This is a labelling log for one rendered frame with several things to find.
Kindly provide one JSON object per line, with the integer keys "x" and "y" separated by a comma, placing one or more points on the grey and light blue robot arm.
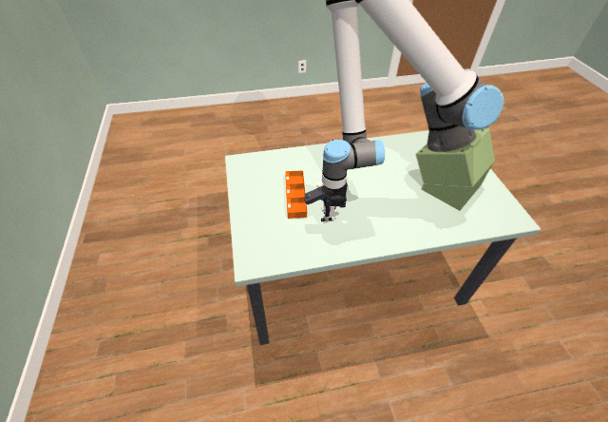
{"x": 449, "y": 95}

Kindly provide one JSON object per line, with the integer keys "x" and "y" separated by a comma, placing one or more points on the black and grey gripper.
{"x": 338, "y": 198}

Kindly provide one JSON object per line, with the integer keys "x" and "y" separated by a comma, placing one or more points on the orange rack of bins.
{"x": 295, "y": 190}

